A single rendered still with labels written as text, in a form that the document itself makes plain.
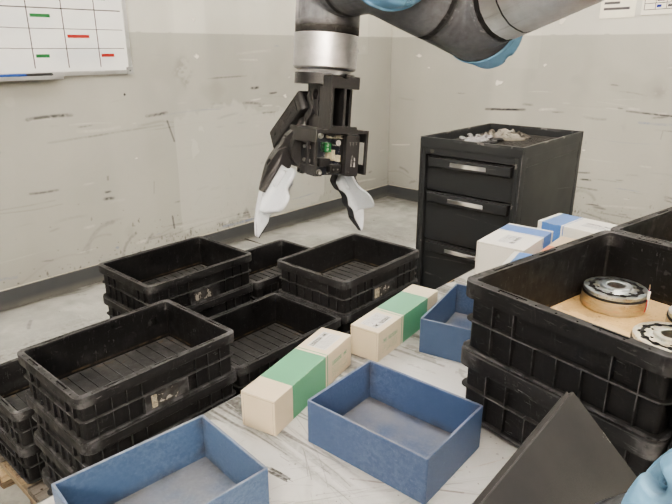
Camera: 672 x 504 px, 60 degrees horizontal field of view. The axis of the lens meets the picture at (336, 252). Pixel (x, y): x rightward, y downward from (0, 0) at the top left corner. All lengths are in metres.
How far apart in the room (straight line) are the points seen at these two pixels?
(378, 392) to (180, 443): 0.32
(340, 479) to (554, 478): 0.44
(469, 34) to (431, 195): 1.85
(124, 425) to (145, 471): 0.53
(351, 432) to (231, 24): 3.30
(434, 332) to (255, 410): 0.38
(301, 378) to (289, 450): 0.11
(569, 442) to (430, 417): 0.47
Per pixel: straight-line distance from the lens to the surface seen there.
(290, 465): 0.86
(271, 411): 0.89
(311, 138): 0.67
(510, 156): 2.29
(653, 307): 1.13
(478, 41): 0.67
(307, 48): 0.69
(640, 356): 0.74
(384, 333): 1.08
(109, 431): 1.36
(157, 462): 0.84
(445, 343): 1.10
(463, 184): 2.42
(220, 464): 0.85
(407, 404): 0.94
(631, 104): 4.26
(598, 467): 0.50
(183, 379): 1.41
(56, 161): 3.33
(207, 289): 1.89
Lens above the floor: 1.24
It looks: 19 degrees down
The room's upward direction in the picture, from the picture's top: straight up
